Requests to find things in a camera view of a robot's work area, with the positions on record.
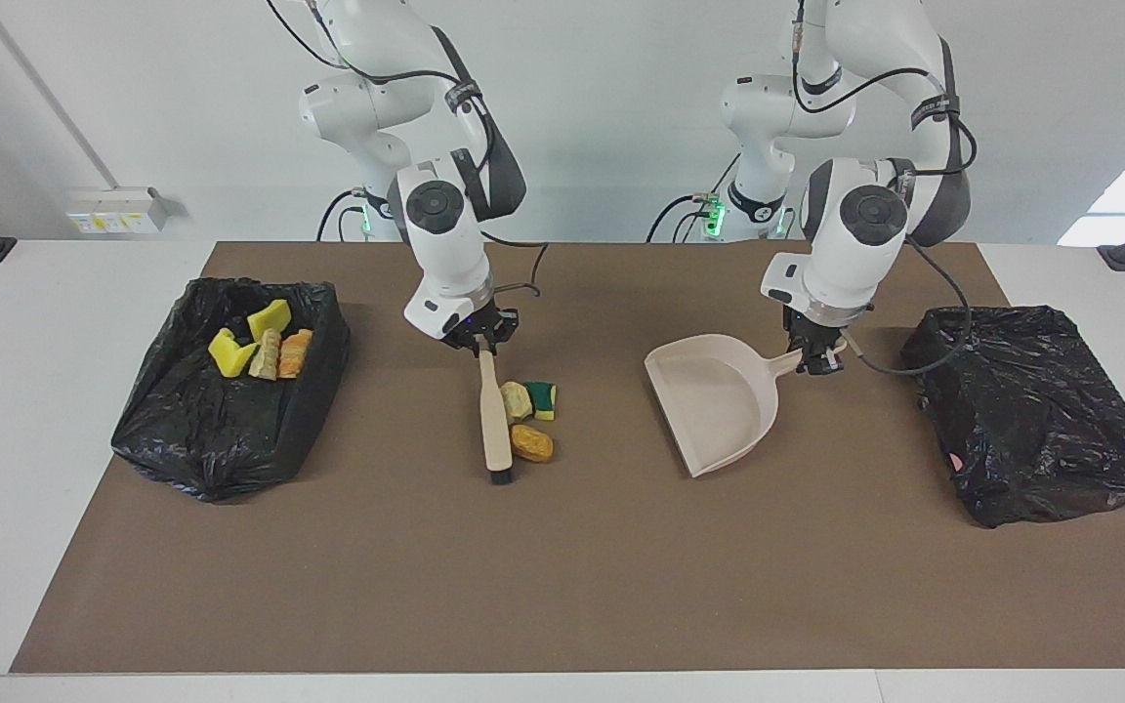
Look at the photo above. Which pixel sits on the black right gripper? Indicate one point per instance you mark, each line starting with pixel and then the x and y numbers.
pixel 482 324

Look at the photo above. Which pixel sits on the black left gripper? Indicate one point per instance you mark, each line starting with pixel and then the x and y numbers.
pixel 814 332

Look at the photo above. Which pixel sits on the pale chip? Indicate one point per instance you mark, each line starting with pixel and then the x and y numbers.
pixel 516 400
pixel 268 359

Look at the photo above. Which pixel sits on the small green yellow sponge wedge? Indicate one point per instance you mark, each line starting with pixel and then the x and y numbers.
pixel 543 395

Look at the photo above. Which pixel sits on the beige hand brush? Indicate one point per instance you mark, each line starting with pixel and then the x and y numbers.
pixel 495 430

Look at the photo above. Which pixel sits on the beige plastic dustpan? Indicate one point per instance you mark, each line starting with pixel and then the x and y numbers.
pixel 719 400

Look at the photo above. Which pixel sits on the brown bread roll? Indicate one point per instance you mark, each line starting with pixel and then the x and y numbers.
pixel 531 442

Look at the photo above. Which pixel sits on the striped orange croissant toy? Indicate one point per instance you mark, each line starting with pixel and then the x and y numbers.
pixel 297 353

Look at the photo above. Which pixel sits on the yellow green sponge piece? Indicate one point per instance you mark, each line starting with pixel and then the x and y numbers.
pixel 229 356
pixel 271 320

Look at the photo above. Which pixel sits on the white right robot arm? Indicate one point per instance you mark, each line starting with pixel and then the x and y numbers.
pixel 445 244

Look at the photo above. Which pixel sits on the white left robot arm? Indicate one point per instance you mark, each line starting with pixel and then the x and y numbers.
pixel 855 254

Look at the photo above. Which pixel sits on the black bagged bin pink patch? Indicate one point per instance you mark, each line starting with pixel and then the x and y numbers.
pixel 1031 410

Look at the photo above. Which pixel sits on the brown table mat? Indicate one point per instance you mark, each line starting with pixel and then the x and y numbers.
pixel 562 605

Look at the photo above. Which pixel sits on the white wall socket box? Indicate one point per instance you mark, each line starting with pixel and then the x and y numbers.
pixel 113 210

